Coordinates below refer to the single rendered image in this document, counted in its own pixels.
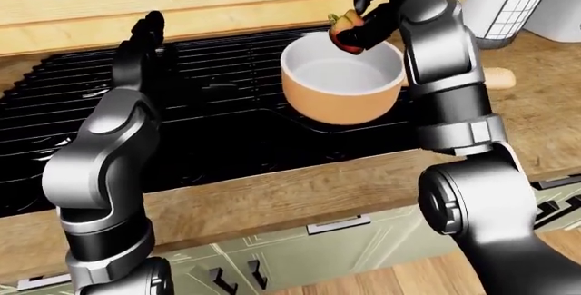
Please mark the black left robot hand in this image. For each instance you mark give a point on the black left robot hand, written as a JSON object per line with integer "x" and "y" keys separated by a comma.
{"x": 134, "y": 58}

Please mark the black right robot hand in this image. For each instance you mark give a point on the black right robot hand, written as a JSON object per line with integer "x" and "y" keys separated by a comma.
{"x": 379, "y": 19}

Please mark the red strawberry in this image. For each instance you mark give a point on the red strawberry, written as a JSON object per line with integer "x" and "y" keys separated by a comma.
{"x": 343, "y": 22}

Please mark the orange pan with white interior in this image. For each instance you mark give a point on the orange pan with white interior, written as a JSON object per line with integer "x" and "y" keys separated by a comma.
{"x": 342, "y": 80}

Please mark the black stove grate cooktop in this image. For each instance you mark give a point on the black stove grate cooktop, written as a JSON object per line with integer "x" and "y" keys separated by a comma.
{"x": 218, "y": 111}

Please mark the white cylindrical container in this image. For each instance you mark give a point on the white cylindrical container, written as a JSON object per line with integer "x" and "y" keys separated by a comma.
{"x": 556, "y": 19}

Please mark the pale green cabinet front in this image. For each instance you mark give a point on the pale green cabinet front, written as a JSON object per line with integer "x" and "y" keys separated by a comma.
{"x": 290, "y": 257}

